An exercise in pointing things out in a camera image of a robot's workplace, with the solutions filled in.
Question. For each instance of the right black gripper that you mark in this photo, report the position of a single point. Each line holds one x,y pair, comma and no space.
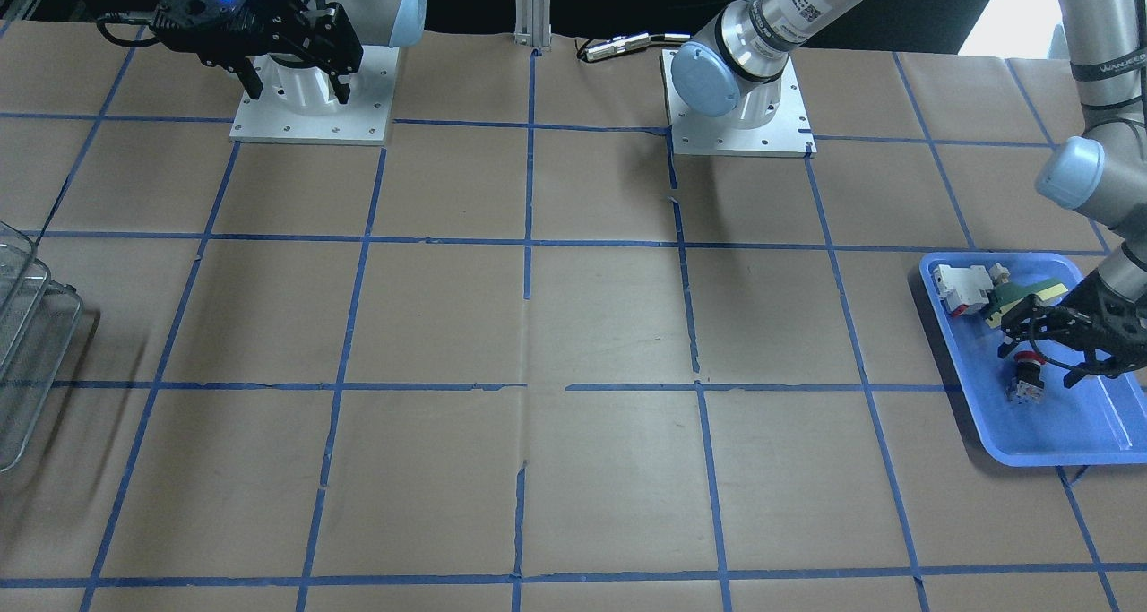
285,22

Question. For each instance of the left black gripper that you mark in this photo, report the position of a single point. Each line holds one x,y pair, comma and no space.
1114,309

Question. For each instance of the red emergency stop button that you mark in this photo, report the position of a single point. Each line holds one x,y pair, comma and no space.
1026,385

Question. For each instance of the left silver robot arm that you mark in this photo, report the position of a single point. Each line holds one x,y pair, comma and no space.
746,48

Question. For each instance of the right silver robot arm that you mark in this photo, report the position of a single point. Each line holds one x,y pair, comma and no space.
395,23

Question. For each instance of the green yellow terminal block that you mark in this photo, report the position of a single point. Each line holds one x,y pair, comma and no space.
1006,294

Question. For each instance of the blue plastic tray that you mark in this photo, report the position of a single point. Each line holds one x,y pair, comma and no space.
1100,421

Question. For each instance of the white circuit breaker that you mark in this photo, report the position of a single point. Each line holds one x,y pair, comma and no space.
963,290

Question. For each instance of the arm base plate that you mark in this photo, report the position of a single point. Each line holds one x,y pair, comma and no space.
770,121
314,124

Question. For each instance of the aluminium frame post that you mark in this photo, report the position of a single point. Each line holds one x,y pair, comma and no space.
532,24

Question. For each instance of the metal cable connector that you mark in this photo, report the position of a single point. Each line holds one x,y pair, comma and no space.
592,53

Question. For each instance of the wire mesh shelf basket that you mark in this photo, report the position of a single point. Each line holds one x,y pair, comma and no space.
39,316

